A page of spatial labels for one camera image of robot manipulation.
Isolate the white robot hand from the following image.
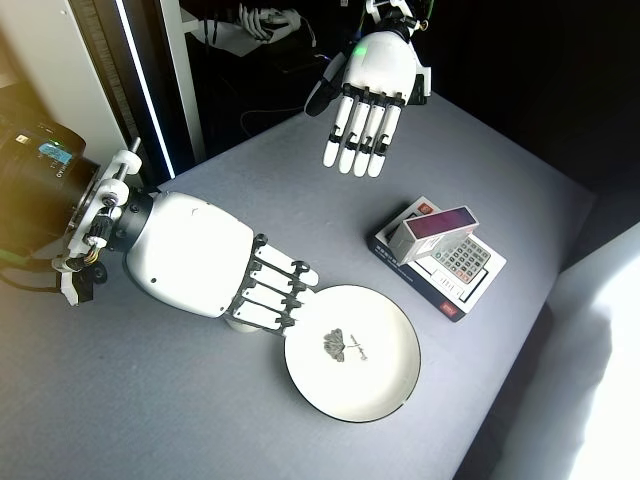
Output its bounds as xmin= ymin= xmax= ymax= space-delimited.
xmin=304 ymin=30 xmax=421 ymax=179
xmin=123 ymin=191 xmax=321 ymax=335

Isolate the small grey box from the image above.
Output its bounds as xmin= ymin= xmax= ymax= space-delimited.
xmin=388 ymin=204 xmax=480 ymax=266

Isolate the spare white robot hand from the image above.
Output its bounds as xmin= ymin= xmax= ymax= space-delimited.
xmin=237 ymin=2 xmax=304 ymax=46

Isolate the white calculator box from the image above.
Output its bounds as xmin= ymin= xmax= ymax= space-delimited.
xmin=367 ymin=195 xmax=507 ymax=323

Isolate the white bowl dark rim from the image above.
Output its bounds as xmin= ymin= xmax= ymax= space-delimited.
xmin=283 ymin=284 xmax=422 ymax=424

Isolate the grey table cloth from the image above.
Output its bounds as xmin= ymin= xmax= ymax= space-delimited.
xmin=0 ymin=92 xmax=596 ymax=480

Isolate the white cabinet panel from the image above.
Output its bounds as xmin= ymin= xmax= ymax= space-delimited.
xmin=0 ymin=0 xmax=176 ymax=181

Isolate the white frame post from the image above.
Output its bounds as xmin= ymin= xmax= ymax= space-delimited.
xmin=158 ymin=0 xmax=207 ymax=164

